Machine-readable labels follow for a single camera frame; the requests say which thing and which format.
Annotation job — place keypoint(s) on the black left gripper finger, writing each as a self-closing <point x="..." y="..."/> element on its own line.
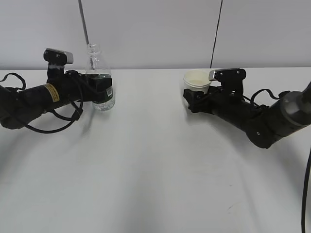
<point x="102" y="84"/>

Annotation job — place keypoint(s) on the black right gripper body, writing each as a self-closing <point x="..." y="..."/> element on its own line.
<point x="216" y="99"/>

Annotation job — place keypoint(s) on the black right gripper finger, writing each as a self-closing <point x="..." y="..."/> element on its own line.
<point x="191" y="97"/>

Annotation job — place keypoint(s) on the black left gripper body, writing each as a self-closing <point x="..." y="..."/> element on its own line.
<point x="70" y="85"/>

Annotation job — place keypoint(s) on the clear water bottle green label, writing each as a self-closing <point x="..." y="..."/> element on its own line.
<point x="99" y="76"/>

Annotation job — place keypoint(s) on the white paper cup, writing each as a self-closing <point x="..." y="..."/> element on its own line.
<point x="197" y="80"/>

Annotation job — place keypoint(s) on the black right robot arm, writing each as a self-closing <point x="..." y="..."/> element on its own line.
<point x="263" y="125"/>

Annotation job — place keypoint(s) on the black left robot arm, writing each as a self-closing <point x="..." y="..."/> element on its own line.
<point x="20" y="106"/>

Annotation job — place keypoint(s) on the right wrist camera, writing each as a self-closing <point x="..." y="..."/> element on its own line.
<point x="231" y="80"/>

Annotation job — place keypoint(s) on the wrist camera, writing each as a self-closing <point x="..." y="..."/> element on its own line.
<point x="231" y="80"/>
<point x="58" y="57"/>

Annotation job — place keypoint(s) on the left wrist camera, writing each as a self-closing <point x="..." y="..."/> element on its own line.
<point x="58" y="57"/>

